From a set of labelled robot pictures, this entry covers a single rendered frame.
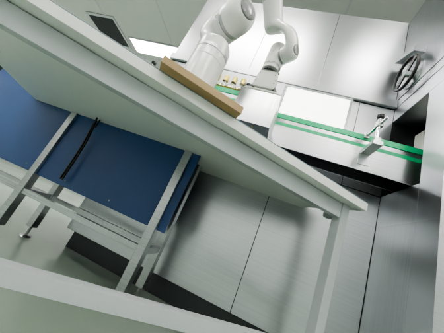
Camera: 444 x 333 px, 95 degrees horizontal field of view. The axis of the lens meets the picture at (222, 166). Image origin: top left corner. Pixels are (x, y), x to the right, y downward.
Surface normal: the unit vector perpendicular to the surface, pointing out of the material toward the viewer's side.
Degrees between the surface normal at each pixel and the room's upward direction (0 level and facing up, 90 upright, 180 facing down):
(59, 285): 90
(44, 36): 90
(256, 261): 90
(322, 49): 90
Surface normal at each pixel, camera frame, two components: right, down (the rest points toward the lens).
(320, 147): -0.11, -0.36
